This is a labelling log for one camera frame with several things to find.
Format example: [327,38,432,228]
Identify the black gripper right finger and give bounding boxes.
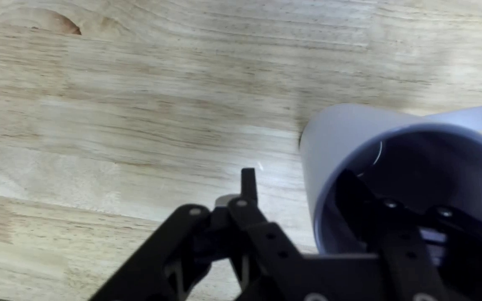
[333,168,482,301]

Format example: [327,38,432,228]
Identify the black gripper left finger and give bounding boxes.
[87,166,305,301]

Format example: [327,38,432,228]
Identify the white ceramic mug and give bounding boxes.
[298,103,482,257]

